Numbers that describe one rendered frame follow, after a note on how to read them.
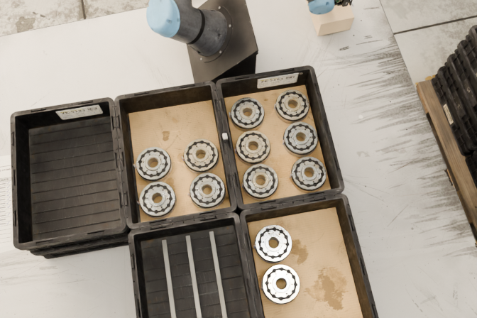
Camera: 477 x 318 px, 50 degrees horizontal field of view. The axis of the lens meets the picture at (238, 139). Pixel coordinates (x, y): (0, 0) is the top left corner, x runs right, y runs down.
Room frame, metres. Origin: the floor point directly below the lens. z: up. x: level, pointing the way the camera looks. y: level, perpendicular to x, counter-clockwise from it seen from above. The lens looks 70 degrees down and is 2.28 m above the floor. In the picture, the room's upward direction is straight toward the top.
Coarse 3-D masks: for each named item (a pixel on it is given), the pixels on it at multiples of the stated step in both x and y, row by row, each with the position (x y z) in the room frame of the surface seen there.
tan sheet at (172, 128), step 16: (144, 112) 0.63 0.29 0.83; (160, 112) 0.63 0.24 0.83; (176, 112) 0.63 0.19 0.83; (192, 112) 0.63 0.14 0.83; (208, 112) 0.63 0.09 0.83; (144, 128) 0.57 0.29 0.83; (160, 128) 0.57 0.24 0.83; (176, 128) 0.57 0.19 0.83; (192, 128) 0.57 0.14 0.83; (208, 128) 0.57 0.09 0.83; (144, 144) 0.52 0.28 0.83; (160, 144) 0.52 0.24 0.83; (176, 144) 0.52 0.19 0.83; (176, 160) 0.47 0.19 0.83; (176, 176) 0.42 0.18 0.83; (192, 176) 0.42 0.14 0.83; (224, 176) 0.42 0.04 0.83; (176, 192) 0.37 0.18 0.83; (208, 192) 0.37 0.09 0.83; (176, 208) 0.33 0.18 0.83; (192, 208) 0.33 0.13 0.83
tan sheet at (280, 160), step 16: (240, 96) 0.68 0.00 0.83; (256, 96) 0.69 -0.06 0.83; (272, 96) 0.69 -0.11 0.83; (272, 112) 0.63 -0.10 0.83; (272, 128) 0.58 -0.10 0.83; (272, 144) 0.52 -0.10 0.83; (240, 160) 0.47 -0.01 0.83; (272, 160) 0.47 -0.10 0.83; (288, 160) 0.47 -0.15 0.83; (320, 160) 0.47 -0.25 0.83; (240, 176) 0.42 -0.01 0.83; (288, 176) 0.42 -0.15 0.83; (288, 192) 0.37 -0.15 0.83; (304, 192) 0.37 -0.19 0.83
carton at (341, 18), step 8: (336, 8) 1.04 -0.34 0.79; (344, 8) 1.04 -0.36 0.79; (312, 16) 1.04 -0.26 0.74; (320, 16) 1.00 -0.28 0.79; (328, 16) 1.00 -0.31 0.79; (336, 16) 1.00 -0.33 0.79; (344, 16) 1.00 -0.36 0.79; (352, 16) 1.00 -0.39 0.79; (320, 24) 0.97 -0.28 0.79; (328, 24) 0.98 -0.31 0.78; (336, 24) 0.99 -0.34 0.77; (344, 24) 0.99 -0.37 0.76; (320, 32) 0.97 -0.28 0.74; (328, 32) 0.98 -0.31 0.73
